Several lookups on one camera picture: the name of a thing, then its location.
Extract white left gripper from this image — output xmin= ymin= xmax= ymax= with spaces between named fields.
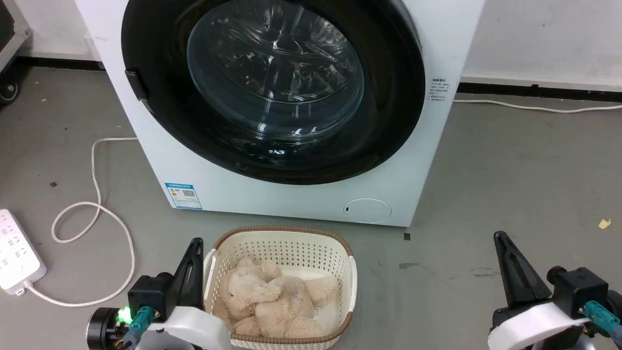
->
xmin=144 ymin=237 xmax=232 ymax=350

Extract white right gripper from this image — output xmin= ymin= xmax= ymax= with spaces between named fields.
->
xmin=487 ymin=230 xmax=592 ymax=350

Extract white front-load washing machine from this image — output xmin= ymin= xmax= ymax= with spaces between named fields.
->
xmin=75 ymin=0 xmax=485 ymax=228

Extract black round washer door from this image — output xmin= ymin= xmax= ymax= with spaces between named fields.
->
xmin=121 ymin=0 xmax=427 ymax=186

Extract beige plush teddy bear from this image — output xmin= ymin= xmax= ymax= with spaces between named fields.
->
xmin=213 ymin=257 xmax=340 ymax=339

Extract blue energy label sticker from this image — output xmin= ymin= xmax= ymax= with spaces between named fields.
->
xmin=164 ymin=182 xmax=203 ymax=210

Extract white perforated laundry basket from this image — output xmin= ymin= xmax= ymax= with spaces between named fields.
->
xmin=203 ymin=225 xmax=358 ymax=350

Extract round white filter cover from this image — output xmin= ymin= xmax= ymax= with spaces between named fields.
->
xmin=343 ymin=198 xmax=393 ymax=225

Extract white power strip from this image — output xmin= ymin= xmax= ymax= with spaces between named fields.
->
xmin=0 ymin=209 xmax=48 ymax=296

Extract black text warning sticker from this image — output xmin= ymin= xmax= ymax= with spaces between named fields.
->
xmin=427 ymin=77 xmax=451 ymax=102

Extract black wheeled cart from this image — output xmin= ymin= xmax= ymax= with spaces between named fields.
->
xmin=0 ymin=0 xmax=34 ymax=105

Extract teal left camera cable plug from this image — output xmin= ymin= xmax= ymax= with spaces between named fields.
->
xmin=125 ymin=305 xmax=155 ymax=344

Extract teal camera cable plug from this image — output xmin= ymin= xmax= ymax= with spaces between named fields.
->
xmin=125 ymin=305 xmax=155 ymax=344
xmin=582 ymin=300 xmax=622 ymax=337

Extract teal right camera cable plug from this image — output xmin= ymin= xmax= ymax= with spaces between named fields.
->
xmin=582 ymin=300 xmax=622 ymax=337

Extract white power strip cable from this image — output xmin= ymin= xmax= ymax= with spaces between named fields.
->
xmin=23 ymin=137 xmax=139 ymax=308

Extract thin white floor cable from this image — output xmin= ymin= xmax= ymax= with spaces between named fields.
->
xmin=453 ymin=99 xmax=622 ymax=114

